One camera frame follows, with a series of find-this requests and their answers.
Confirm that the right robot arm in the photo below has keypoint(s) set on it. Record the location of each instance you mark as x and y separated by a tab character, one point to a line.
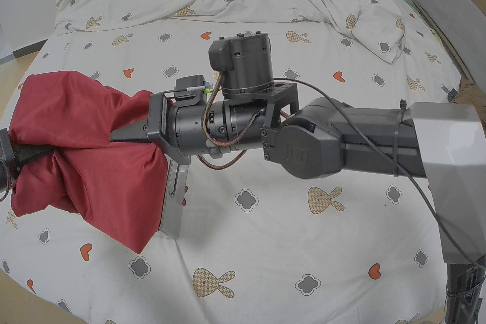
360	140

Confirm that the clear plastic box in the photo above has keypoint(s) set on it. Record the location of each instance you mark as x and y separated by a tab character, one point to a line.
172	201

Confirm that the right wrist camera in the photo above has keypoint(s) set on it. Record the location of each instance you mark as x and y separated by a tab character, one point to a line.
190	89

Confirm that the red shirt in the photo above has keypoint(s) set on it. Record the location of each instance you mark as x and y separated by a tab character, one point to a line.
87	148

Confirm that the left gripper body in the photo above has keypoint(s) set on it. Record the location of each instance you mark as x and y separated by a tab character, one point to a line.
7	159

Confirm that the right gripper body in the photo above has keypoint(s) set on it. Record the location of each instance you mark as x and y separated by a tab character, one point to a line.
182	129

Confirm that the khaki jacket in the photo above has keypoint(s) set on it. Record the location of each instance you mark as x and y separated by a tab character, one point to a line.
472	98

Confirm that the bed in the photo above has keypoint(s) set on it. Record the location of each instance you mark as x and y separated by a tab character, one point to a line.
265	220

